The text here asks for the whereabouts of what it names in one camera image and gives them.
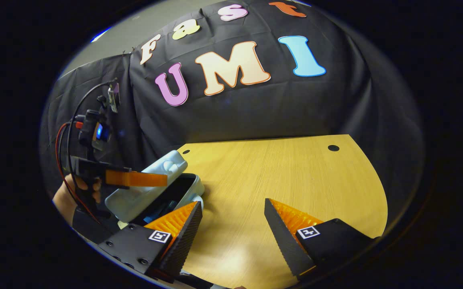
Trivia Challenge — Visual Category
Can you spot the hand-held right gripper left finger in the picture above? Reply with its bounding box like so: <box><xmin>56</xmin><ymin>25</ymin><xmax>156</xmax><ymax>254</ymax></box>
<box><xmin>98</xmin><ymin>201</ymin><xmax>204</xmax><ymax>283</ymax></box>

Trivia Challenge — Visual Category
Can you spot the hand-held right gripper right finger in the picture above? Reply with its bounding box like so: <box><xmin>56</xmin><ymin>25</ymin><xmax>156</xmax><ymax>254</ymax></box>
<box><xmin>264</xmin><ymin>198</ymin><xmax>377</xmax><ymax>278</ymax></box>

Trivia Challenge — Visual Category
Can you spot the light blue suitcase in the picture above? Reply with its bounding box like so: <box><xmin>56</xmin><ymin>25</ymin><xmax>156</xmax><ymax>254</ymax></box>
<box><xmin>105</xmin><ymin>150</ymin><xmax>206</xmax><ymax>232</ymax></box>

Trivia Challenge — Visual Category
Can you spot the blue white gradient tube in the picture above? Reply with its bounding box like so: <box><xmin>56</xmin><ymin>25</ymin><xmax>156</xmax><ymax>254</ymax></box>
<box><xmin>143</xmin><ymin>200</ymin><xmax>178</xmax><ymax>224</ymax></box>

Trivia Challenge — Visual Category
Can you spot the red cable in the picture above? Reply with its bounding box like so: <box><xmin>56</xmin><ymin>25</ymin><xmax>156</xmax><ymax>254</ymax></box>
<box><xmin>55</xmin><ymin>122</ymin><xmax>100</xmax><ymax>224</ymax></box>

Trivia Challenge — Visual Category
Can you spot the black cable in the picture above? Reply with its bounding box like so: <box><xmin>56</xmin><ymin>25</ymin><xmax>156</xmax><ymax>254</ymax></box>
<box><xmin>66</xmin><ymin>81</ymin><xmax>116</xmax><ymax>210</ymax></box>

